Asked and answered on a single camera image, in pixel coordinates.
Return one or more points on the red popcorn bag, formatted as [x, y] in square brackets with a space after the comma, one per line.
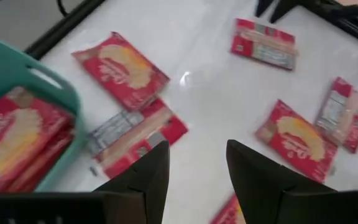
[14, 137]
[135, 137]
[120, 71]
[264, 43]
[51, 155]
[343, 115]
[228, 214]
[297, 140]

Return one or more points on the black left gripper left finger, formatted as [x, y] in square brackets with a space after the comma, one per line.
[135, 202]

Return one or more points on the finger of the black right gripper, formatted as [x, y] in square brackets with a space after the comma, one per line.
[283, 7]
[263, 6]

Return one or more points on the teal plastic basket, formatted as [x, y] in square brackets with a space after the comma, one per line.
[5, 62]

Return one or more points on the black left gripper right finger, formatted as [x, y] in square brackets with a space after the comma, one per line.
[275, 199]

